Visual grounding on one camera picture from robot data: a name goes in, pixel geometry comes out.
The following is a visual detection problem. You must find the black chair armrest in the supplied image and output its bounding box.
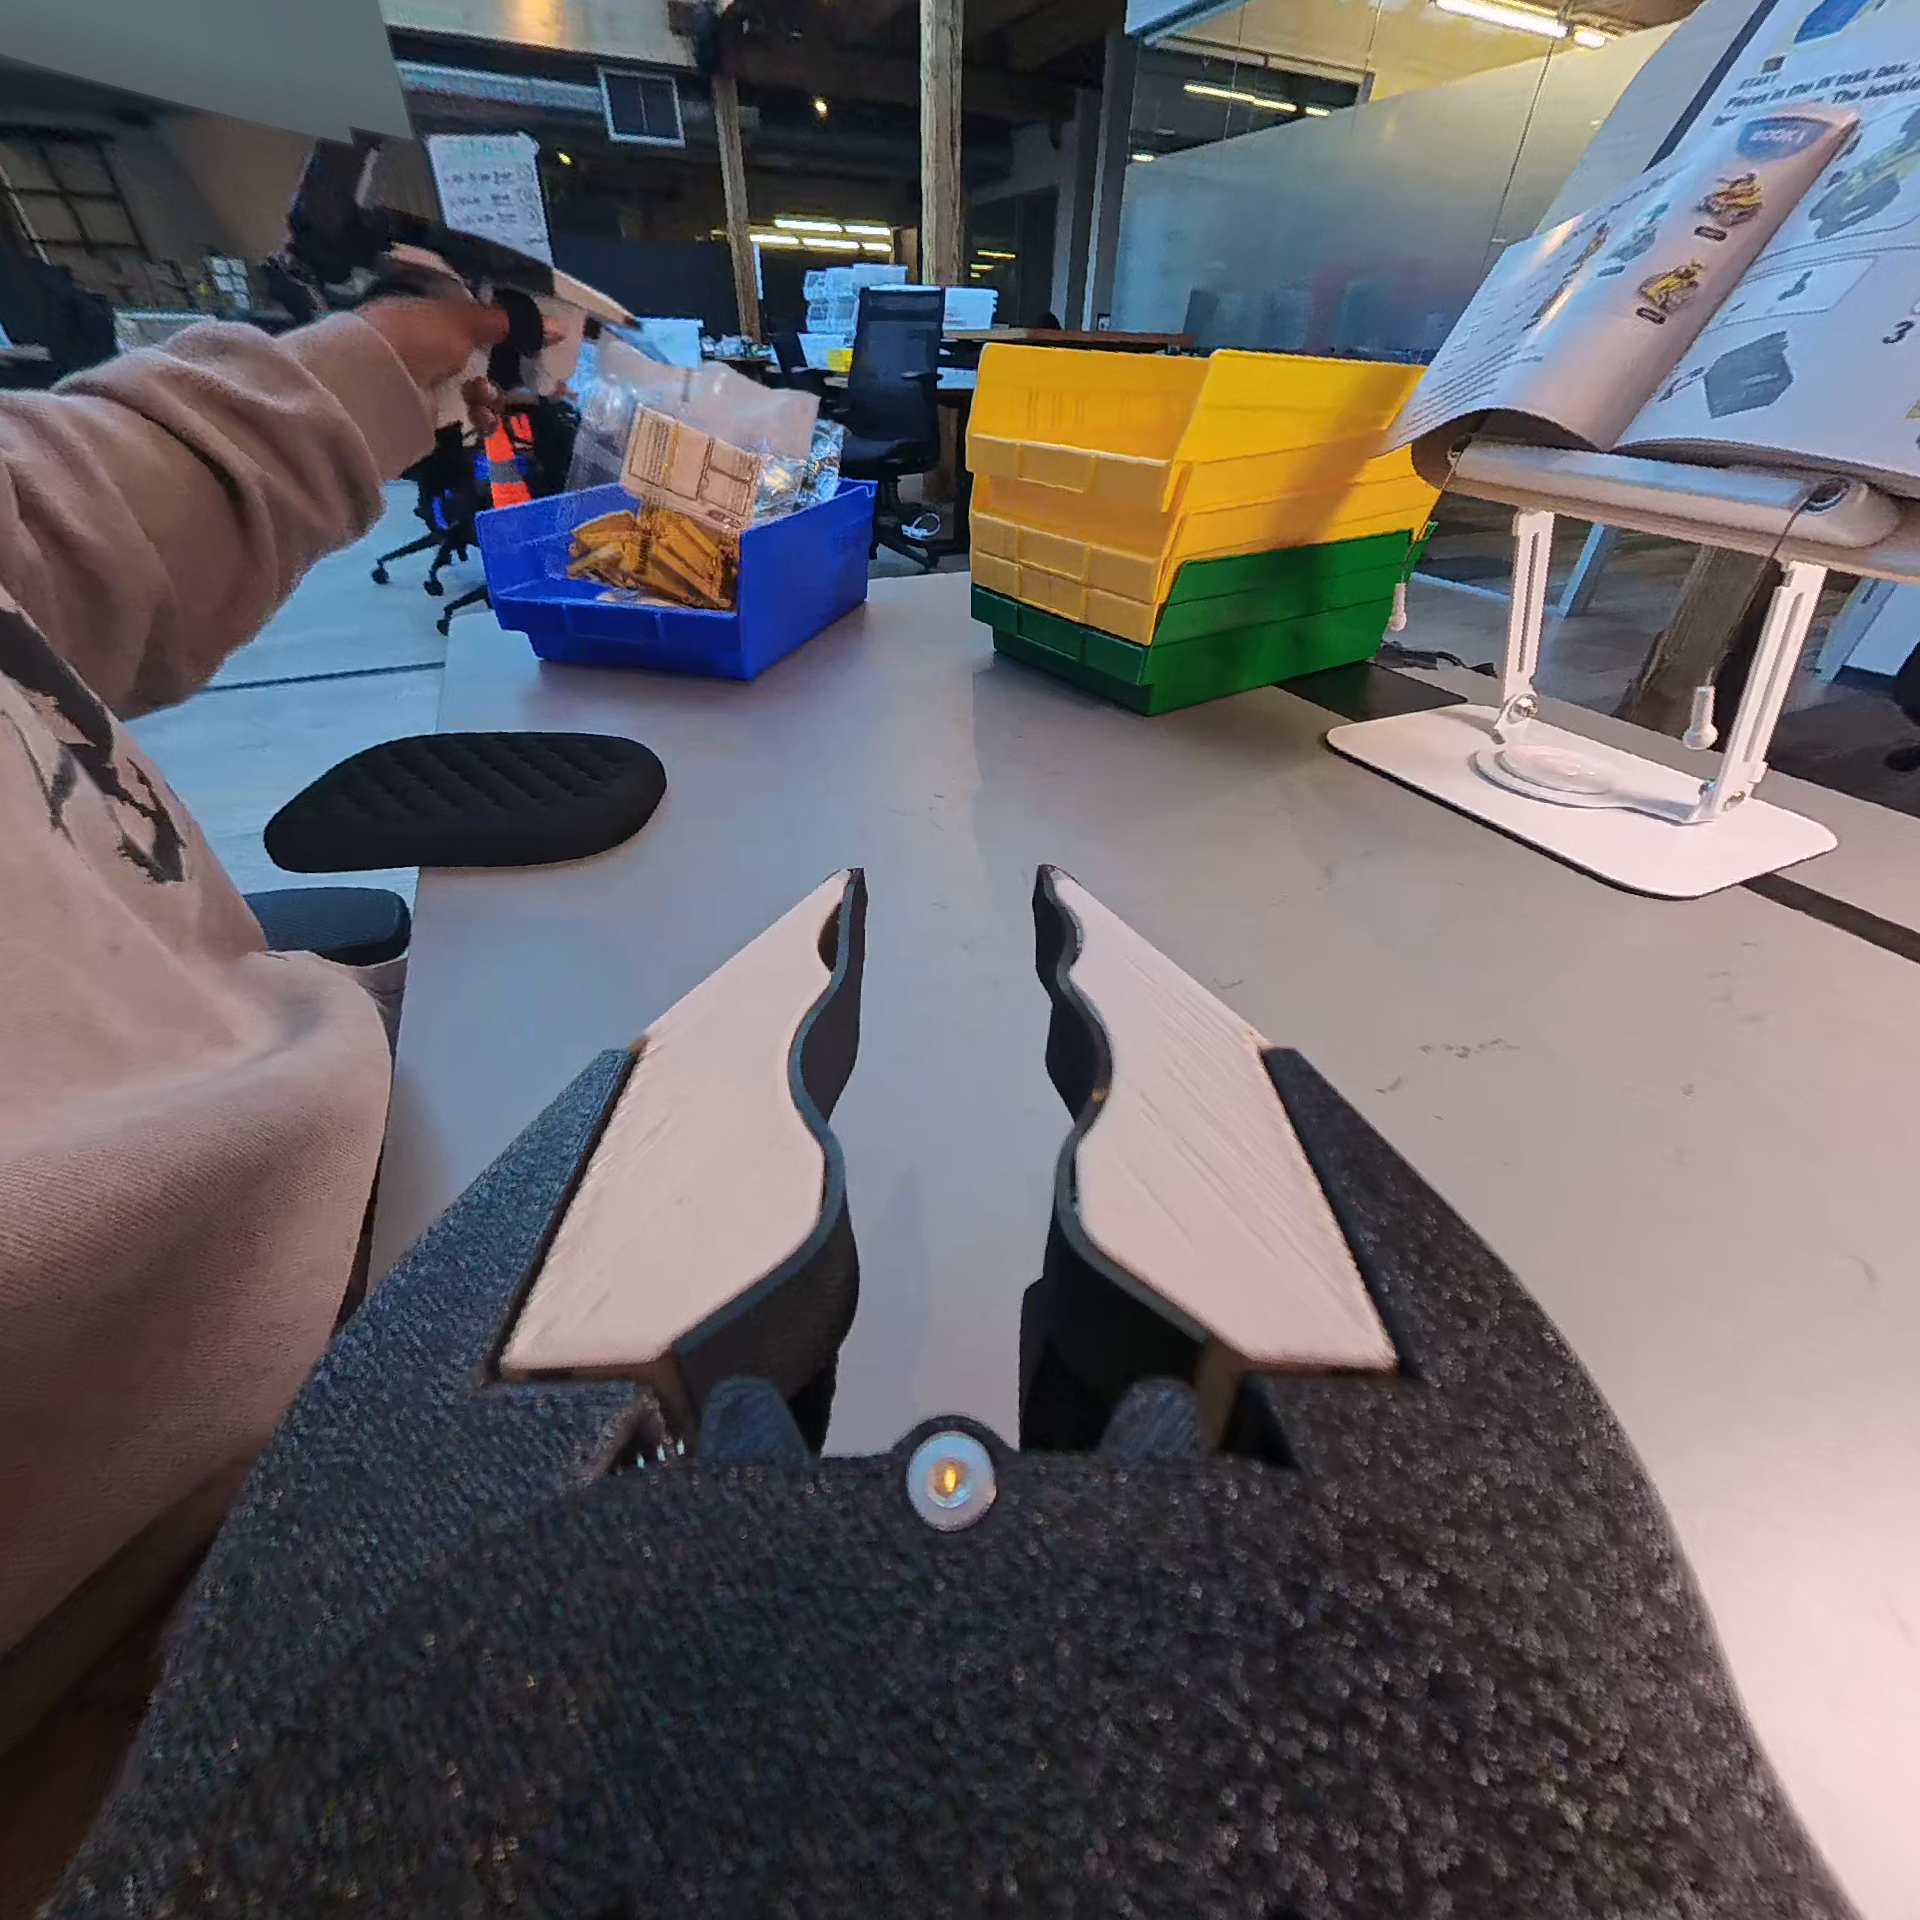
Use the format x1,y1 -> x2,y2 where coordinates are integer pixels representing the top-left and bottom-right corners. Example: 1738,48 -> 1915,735
266,730 -> 669,875

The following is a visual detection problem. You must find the green plastic bin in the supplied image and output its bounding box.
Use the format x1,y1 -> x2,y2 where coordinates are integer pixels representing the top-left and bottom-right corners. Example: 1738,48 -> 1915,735
970,525 -> 1438,719

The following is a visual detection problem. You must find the blue plastic bin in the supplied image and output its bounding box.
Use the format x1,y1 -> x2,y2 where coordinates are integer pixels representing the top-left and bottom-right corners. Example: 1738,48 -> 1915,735
475,479 -> 876,682

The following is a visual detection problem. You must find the person's left hand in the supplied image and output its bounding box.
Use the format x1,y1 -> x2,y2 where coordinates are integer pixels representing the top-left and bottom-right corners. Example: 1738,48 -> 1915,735
358,293 -> 578,442

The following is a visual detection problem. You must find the large clear plastic bag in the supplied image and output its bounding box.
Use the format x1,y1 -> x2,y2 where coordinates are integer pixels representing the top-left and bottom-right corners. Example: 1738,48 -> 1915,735
562,336 -> 845,609

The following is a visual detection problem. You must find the wooden book stand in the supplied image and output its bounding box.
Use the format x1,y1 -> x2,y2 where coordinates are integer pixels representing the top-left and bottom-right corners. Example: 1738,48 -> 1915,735
1327,442 -> 1920,903

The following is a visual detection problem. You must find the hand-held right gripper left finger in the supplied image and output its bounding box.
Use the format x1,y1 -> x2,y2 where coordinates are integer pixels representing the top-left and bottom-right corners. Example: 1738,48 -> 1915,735
496,866 -> 871,1455

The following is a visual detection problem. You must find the instruction manual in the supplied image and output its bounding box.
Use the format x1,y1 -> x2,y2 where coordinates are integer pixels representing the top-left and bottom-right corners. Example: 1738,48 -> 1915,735
1388,106 -> 1920,496

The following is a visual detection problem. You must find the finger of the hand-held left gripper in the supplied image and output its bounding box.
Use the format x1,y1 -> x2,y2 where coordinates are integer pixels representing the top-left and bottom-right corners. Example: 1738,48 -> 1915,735
509,264 -> 647,336

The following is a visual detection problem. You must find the person's left forearm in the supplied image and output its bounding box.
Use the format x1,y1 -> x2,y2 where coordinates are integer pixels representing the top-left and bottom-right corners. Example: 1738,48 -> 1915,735
0,315 -> 453,723

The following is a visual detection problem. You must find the whiteboard sign on stand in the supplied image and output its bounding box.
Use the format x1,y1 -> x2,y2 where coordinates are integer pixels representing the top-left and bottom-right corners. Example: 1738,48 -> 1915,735
428,133 -> 552,269

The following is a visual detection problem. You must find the white sticker sheet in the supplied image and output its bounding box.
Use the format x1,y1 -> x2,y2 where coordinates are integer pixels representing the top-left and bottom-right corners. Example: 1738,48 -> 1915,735
620,402 -> 762,530

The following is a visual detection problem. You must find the black office chair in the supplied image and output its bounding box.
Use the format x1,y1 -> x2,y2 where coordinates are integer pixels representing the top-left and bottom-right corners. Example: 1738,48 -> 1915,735
832,287 -> 951,572

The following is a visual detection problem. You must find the grey desk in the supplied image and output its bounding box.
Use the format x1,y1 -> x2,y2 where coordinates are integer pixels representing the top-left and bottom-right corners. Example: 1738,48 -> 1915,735
368,570 -> 1920,1920

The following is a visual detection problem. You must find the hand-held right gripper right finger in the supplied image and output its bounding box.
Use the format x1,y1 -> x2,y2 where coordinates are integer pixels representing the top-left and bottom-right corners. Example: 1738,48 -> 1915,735
1020,865 -> 1400,1455

